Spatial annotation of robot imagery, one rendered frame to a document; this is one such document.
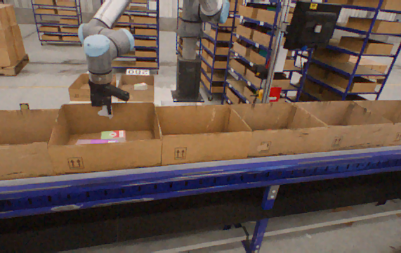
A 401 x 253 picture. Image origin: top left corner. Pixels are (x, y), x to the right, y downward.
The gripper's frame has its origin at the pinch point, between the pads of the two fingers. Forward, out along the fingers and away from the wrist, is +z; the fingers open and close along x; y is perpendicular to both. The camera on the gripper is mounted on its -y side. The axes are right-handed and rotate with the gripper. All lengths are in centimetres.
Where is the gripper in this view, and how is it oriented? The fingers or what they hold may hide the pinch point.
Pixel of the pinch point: (112, 115)
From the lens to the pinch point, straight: 125.3
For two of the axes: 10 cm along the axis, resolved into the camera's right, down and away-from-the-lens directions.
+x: 2.2, 7.0, -6.8
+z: -1.5, 7.1, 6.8
